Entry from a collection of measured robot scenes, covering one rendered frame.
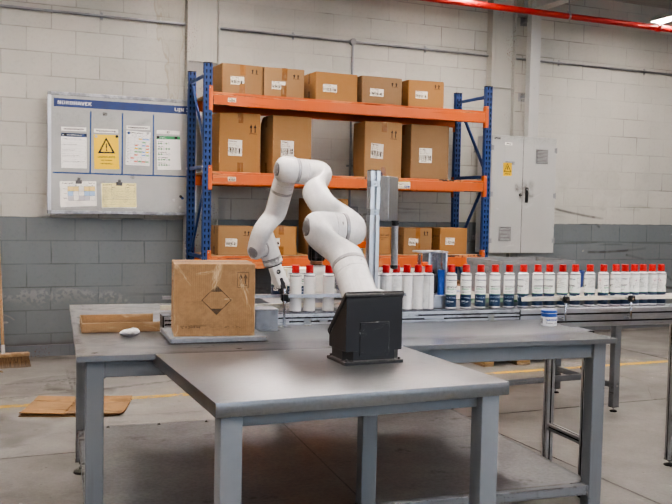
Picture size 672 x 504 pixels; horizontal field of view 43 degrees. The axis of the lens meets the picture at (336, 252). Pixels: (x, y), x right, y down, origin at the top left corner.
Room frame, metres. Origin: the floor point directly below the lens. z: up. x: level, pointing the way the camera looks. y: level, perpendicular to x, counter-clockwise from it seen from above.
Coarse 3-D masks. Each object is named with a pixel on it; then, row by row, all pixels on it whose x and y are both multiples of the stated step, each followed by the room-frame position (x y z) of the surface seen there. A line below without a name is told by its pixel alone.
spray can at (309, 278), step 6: (306, 270) 3.74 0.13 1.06; (312, 270) 3.74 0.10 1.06; (306, 276) 3.73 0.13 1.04; (312, 276) 3.72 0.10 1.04; (306, 282) 3.72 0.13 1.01; (312, 282) 3.72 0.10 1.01; (306, 288) 3.72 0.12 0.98; (312, 288) 3.73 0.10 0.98; (306, 300) 3.72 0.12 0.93; (312, 300) 3.73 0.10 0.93; (306, 306) 3.72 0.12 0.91; (312, 306) 3.73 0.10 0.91
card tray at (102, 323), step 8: (80, 320) 3.46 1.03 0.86; (88, 320) 3.58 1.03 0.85; (96, 320) 3.59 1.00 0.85; (104, 320) 3.60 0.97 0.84; (112, 320) 3.61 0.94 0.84; (120, 320) 3.62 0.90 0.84; (128, 320) 3.63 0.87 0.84; (136, 320) 3.64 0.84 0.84; (144, 320) 3.65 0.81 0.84; (152, 320) 3.66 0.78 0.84; (88, 328) 3.33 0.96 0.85; (96, 328) 3.34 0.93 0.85; (104, 328) 3.35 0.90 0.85; (112, 328) 3.36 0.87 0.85; (120, 328) 3.37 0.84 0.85; (128, 328) 3.38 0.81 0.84; (144, 328) 3.40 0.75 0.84; (152, 328) 3.41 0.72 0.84
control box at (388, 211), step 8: (384, 176) 3.66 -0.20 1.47; (384, 184) 3.66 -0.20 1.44; (392, 184) 3.71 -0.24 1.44; (384, 192) 3.66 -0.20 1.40; (392, 192) 3.71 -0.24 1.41; (384, 200) 3.66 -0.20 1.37; (392, 200) 3.72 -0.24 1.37; (384, 208) 3.66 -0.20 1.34; (392, 208) 3.72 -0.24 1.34; (384, 216) 3.66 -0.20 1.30; (392, 216) 3.72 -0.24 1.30
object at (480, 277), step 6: (480, 264) 4.01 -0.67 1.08; (480, 270) 3.98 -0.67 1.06; (480, 276) 3.97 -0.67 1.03; (480, 282) 3.97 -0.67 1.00; (480, 288) 3.97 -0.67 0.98; (480, 294) 3.97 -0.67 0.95; (474, 300) 4.00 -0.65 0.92; (480, 300) 3.97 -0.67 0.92; (474, 306) 4.00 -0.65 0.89; (480, 306) 3.97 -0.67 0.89
